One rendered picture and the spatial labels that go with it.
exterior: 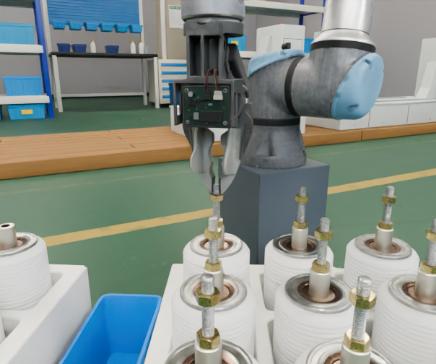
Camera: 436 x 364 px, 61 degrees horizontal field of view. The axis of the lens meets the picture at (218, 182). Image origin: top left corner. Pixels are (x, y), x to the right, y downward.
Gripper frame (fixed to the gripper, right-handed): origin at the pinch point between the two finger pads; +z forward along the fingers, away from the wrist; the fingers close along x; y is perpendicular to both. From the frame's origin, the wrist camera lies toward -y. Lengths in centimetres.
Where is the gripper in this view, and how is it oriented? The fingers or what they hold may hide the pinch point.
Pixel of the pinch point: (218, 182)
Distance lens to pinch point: 51.4
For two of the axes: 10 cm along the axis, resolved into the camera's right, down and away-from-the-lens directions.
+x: 9.7, 0.7, -2.3
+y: -2.4, 2.7, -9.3
